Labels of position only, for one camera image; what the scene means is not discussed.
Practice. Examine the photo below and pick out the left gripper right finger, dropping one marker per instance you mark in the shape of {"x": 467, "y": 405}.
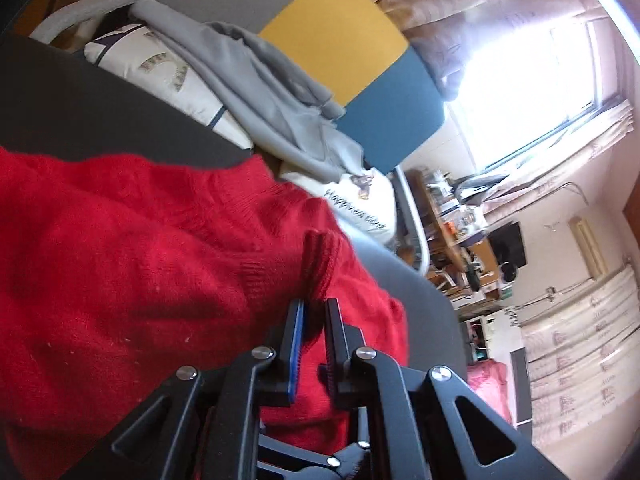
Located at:
{"x": 423, "y": 425}

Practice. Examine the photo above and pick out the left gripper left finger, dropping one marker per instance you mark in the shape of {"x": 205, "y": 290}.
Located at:
{"x": 203, "y": 423}

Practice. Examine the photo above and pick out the red knit sweater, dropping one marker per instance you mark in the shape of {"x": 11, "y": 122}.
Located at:
{"x": 116, "y": 271}

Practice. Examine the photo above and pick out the pink ruffled bedding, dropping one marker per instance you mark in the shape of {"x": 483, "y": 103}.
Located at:
{"x": 490, "y": 380}

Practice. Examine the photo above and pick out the cluttered wooden desk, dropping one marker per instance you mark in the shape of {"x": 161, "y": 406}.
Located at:
{"x": 462, "y": 263}

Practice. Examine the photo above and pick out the black monitor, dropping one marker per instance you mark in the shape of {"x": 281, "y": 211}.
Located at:
{"x": 508, "y": 246}

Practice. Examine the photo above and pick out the white printed cushion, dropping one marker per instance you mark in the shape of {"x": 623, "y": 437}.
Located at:
{"x": 135, "y": 54}

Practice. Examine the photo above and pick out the grey garment on chair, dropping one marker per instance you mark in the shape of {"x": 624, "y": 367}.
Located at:
{"x": 283, "y": 109}

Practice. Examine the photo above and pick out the grey yellow blue chair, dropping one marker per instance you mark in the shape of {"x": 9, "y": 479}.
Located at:
{"x": 354, "y": 49}

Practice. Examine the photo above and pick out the pink patterned curtain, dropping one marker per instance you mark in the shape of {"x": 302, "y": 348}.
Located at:
{"x": 524, "y": 83}

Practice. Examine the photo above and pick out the wall air conditioner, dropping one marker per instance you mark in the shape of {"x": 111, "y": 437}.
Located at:
{"x": 589, "y": 248}

